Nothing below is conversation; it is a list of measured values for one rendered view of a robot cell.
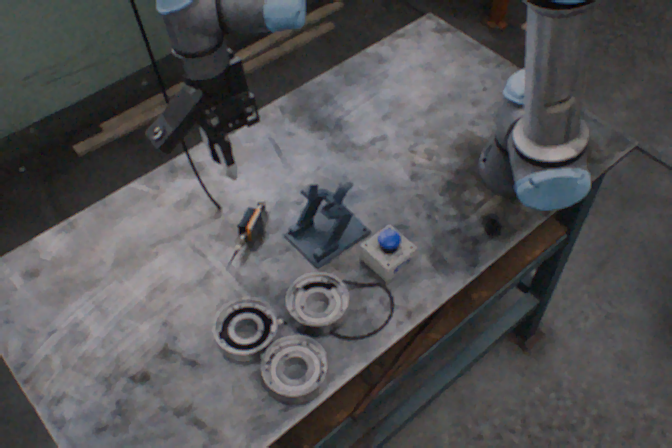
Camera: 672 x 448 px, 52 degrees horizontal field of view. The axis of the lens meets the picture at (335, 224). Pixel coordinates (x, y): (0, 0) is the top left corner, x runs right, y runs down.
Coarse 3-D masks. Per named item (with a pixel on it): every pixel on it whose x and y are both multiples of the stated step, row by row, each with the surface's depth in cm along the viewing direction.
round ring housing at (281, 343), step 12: (288, 336) 109; (300, 336) 109; (276, 348) 109; (312, 348) 109; (264, 360) 107; (288, 360) 109; (300, 360) 109; (324, 360) 108; (264, 372) 107; (312, 372) 107; (324, 372) 107; (288, 384) 106; (300, 384) 106; (324, 384) 106; (276, 396) 105; (288, 396) 103; (300, 396) 103; (312, 396) 105
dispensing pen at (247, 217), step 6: (258, 204) 128; (264, 204) 128; (246, 210) 125; (252, 210) 125; (246, 216) 124; (252, 216) 124; (240, 222) 124; (246, 222) 124; (240, 228) 124; (240, 234) 125; (246, 234) 124; (240, 240) 123; (240, 246) 122; (234, 252) 122; (228, 264) 120
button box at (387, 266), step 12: (384, 228) 122; (372, 240) 120; (408, 240) 120; (372, 252) 119; (384, 252) 118; (396, 252) 119; (408, 252) 119; (372, 264) 120; (384, 264) 117; (396, 264) 117; (408, 264) 121; (384, 276) 119; (396, 276) 121
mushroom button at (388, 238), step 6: (384, 234) 117; (390, 234) 117; (396, 234) 117; (378, 240) 117; (384, 240) 117; (390, 240) 117; (396, 240) 117; (384, 246) 117; (390, 246) 116; (396, 246) 117
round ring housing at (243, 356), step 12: (240, 300) 114; (252, 300) 114; (228, 312) 113; (216, 324) 112; (240, 324) 114; (252, 324) 114; (276, 324) 111; (216, 336) 110; (276, 336) 111; (228, 348) 109; (264, 348) 109; (240, 360) 109; (252, 360) 109
